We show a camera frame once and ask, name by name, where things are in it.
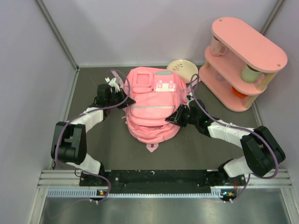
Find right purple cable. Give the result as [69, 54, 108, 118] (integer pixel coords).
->
[189, 74, 280, 203]

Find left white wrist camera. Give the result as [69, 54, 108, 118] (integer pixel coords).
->
[105, 77, 120, 92]

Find pink three-tier shelf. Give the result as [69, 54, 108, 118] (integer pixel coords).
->
[199, 17, 288, 112]

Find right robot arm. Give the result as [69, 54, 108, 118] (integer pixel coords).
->
[165, 99, 285, 185]

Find cream and pink plate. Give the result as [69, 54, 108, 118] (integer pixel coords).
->
[167, 59, 199, 84]

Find pink mug on shelf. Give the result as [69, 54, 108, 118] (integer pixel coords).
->
[210, 36, 227, 56]

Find grey slotted cable duct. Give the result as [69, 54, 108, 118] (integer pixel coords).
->
[47, 189, 98, 197]

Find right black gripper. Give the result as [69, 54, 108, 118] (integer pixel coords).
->
[166, 104, 199, 126]

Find orange bowl on shelf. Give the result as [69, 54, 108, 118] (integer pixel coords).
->
[232, 86, 247, 98]

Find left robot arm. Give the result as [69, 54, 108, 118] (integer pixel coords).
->
[51, 84, 135, 185]

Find purple cable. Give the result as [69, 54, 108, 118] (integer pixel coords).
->
[189, 74, 280, 203]
[54, 69, 131, 203]

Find pink student backpack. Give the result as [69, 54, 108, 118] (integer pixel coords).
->
[120, 67, 191, 152]

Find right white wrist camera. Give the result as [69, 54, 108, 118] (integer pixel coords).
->
[186, 92, 194, 103]

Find pale green cup on shelf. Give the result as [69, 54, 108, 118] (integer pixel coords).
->
[241, 65, 262, 83]

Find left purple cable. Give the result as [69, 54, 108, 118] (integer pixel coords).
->
[54, 69, 131, 203]

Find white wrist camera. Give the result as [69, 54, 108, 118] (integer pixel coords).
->
[186, 92, 194, 103]
[105, 77, 120, 92]

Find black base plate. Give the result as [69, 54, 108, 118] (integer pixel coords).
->
[79, 169, 246, 194]

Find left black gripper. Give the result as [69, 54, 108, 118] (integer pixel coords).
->
[107, 88, 135, 110]

